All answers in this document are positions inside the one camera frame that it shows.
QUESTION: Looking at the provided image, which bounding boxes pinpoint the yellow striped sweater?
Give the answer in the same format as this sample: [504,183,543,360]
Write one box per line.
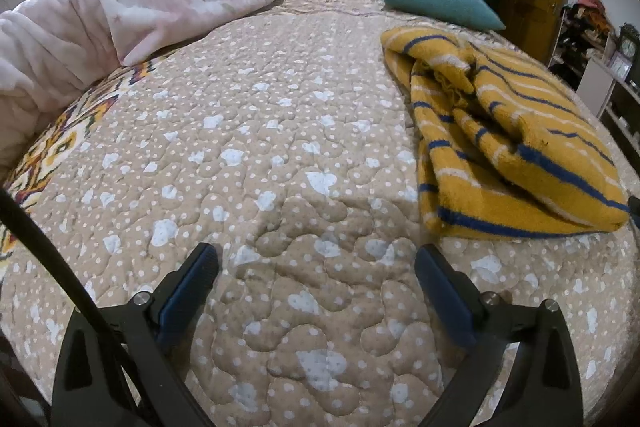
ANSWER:
[380,26,631,242]

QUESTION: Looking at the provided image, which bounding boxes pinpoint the beige quilted bedspread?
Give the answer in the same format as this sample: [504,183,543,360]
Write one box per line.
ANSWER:
[0,0,640,427]

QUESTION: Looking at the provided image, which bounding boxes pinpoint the small table clock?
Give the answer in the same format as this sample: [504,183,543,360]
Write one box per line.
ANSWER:
[611,24,636,75]

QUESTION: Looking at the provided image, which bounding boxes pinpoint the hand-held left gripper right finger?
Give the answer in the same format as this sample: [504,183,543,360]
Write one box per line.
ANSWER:
[414,244,585,427]

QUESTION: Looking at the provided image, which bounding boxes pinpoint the cluttered shelf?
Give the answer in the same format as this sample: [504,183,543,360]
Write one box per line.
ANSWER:
[547,0,640,132]

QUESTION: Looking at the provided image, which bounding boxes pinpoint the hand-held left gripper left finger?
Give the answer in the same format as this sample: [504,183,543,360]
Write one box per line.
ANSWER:
[50,242,221,427]

